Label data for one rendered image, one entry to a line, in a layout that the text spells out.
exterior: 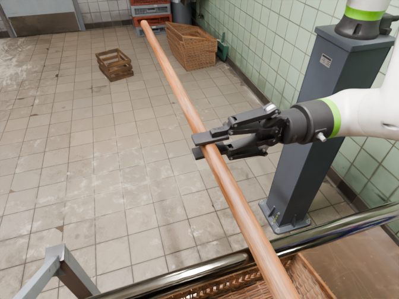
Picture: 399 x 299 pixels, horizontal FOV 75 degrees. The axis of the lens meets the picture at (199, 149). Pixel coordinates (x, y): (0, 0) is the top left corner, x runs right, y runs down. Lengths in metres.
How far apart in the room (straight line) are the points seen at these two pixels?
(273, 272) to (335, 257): 0.81
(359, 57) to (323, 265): 0.76
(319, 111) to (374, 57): 0.62
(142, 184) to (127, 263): 0.60
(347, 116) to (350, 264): 0.69
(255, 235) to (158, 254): 1.36
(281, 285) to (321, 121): 0.35
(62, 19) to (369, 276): 5.02
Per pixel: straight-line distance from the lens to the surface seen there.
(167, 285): 0.39
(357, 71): 1.16
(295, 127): 0.56
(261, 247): 0.38
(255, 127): 0.53
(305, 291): 1.01
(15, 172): 2.53
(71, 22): 5.19
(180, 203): 1.89
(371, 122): 0.60
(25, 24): 5.30
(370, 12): 1.12
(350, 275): 1.16
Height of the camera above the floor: 1.54
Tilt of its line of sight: 43 degrees down
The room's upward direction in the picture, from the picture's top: straight up
